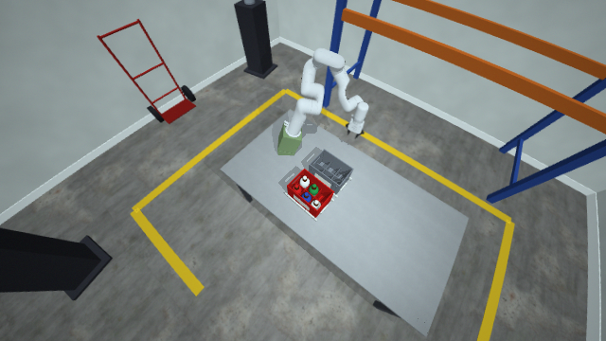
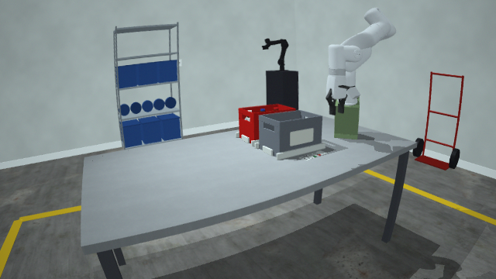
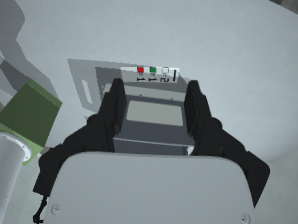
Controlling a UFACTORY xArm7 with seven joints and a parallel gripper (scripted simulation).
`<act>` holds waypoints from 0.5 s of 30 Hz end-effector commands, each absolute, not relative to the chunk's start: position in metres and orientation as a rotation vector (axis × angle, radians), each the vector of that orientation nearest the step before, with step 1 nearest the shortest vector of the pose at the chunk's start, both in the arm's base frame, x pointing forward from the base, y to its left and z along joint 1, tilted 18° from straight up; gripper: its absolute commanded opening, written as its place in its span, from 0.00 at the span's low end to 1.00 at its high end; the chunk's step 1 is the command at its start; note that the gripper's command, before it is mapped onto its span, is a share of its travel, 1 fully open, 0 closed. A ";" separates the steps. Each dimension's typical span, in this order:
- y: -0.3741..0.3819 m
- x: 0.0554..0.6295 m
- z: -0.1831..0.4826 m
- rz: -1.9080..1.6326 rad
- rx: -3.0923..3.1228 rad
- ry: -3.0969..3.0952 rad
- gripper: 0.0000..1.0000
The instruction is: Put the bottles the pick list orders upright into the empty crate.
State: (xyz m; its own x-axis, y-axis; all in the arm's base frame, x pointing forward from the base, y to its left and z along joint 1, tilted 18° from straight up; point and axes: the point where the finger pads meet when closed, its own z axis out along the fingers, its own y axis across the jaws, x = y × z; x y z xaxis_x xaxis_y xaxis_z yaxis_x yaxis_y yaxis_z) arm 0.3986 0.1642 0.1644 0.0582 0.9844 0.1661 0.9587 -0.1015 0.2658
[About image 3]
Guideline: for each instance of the white paper strip with colored squares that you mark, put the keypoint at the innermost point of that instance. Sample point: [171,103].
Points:
[150,74]

